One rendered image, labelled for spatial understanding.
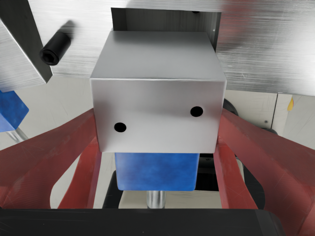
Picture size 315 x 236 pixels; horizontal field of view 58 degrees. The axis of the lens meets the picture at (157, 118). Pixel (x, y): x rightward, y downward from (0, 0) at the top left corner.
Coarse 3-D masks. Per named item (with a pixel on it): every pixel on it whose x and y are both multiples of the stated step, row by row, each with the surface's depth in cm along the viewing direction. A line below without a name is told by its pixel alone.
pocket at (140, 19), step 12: (120, 12) 16; (132, 12) 17; (144, 12) 16; (156, 12) 16; (168, 12) 16; (180, 12) 16; (192, 12) 16; (204, 12) 16; (216, 12) 16; (120, 24) 16; (132, 24) 17; (144, 24) 17; (156, 24) 17; (168, 24) 17; (180, 24) 17; (192, 24) 17; (204, 24) 16; (216, 24) 16; (216, 36) 15
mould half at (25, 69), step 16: (0, 0) 19; (16, 0) 21; (0, 16) 19; (16, 16) 21; (32, 16) 22; (0, 32) 20; (16, 32) 20; (32, 32) 22; (0, 48) 21; (16, 48) 21; (32, 48) 22; (0, 64) 22; (16, 64) 22; (32, 64) 22; (0, 80) 23; (16, 80) 23; (32, 80) 23; (48, 80) 23
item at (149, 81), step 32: (128, 32) 14; (160, 32) 14; (192, 32) 14; (96, 64) 11; (128, 64) 11; (160, 64) 11; (192, 64) 11; (96, 96) 11; (128, 96) 11; (160, 96) 11; (192, 96) 11; (224, 96) 11; (128, 128) 11; (160, 128) 11; (192, 128) 11; (128, 160) 14; (160, 160) 14; (192, 160) 14; (160, 192) 17
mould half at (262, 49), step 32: (32, 0) 14; (64, 0) 14; (96, 0) 14; (128, 0) 13; (160, 0) 13; (192, 0) 13; (224, 0) 13; (256, 0) 13; (288, 0) 12; (64, 32) 15; (96, 32) 15; (224, 32) 14; (256, 32) 14; (288, 32) 13; (64, 64) 17; (224, 64) 15; (256, 64) 15; (288, 64) 15
